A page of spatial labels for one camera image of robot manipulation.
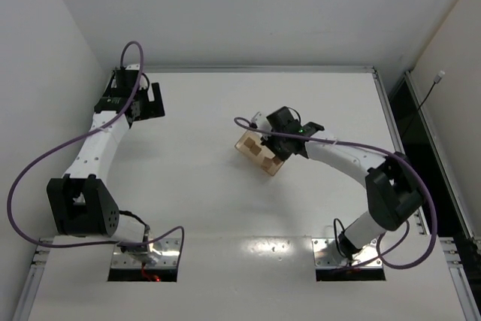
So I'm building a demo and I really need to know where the clear plastic block container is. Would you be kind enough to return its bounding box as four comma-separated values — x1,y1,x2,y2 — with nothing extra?
234,131,284,177

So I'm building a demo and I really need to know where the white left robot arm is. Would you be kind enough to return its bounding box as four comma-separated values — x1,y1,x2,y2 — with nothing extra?
47,65,165,256

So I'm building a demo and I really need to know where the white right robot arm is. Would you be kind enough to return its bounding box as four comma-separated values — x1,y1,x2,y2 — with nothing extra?
256,106,424,260

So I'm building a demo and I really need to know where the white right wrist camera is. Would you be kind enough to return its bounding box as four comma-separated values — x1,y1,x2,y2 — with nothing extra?
250,111,271,131

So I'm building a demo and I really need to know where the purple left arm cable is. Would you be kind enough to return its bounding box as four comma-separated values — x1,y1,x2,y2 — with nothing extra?
6,41,185,250

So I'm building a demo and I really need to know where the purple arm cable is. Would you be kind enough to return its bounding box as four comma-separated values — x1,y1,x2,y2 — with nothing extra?
234,117,437,271
6,41,185,250

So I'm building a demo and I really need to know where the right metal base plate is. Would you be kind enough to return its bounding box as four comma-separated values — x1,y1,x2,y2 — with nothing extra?
312,238,383,271

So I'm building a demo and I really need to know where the metal base plate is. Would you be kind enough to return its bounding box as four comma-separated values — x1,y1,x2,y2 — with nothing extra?
312,238,383,271
110,238,181,270

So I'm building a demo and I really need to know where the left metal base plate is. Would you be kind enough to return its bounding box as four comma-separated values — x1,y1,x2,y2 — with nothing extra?
110,238,181,270

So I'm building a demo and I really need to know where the black wall cable with plug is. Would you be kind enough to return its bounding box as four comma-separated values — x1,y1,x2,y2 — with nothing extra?
407,70,446,126

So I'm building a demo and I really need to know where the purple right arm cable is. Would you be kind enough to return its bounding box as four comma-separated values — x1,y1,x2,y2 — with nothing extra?
234,117,437,271

